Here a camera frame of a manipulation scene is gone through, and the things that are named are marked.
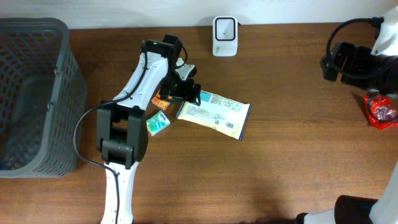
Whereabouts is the small orange packet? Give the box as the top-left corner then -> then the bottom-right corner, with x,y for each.
151,92 -> 170,111

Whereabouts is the small green tissue pack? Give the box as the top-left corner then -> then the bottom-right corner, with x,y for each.
146,111 -> 170,136

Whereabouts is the red snack bag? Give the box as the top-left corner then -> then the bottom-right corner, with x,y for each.
363,93 -> 397,131

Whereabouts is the beige wet wipes pack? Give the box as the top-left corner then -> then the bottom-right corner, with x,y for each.
176,90 -> 252,141

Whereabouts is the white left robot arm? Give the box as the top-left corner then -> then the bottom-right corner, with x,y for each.
96,34 -> 201,223

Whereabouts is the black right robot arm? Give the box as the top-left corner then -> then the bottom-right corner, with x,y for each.
294,7 -> 397,224

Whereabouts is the white barcode scanner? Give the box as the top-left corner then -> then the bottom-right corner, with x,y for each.
212,16 -> 238,57

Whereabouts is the grey plastic mesh basket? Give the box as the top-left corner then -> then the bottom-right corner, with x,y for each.
1,18 -> 88,179

